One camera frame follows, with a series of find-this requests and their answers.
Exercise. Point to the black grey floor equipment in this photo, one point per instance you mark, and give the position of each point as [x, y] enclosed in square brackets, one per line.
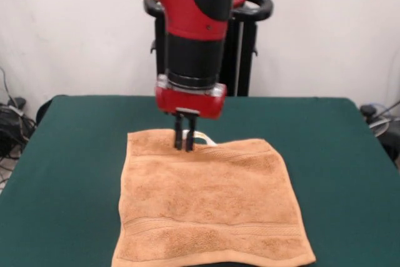
[392, 142]

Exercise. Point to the dark green table cloth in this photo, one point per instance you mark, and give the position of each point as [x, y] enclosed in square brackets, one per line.
[62, 170]

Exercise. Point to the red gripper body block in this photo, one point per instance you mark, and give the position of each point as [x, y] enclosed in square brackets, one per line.
[190, 104]

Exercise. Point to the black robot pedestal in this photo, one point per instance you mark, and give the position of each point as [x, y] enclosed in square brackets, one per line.
[243, 60]

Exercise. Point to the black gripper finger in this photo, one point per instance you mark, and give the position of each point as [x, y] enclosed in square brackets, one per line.
[178, 135]
[190, 140]

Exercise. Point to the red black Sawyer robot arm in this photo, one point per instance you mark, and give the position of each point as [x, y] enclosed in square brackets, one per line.
[193, 13]

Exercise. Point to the orange terry towel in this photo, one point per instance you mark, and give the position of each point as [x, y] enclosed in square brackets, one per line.
[206, 201]

